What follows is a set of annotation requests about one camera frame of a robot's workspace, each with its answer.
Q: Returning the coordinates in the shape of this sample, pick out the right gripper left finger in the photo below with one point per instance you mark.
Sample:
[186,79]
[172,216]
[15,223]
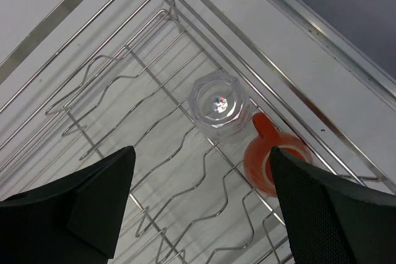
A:
[76,217]

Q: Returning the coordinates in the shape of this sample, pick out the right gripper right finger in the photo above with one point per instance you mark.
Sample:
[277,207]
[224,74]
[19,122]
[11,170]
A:
[330,219]

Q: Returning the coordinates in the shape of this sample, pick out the orange cup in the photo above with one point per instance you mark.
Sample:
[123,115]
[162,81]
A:
[256,161]

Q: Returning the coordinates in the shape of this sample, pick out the small clear glass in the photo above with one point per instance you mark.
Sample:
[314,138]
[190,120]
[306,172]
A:
[220,106]

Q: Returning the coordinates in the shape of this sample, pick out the metal wire dish rack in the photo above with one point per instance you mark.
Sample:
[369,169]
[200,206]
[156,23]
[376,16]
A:
[81,79]

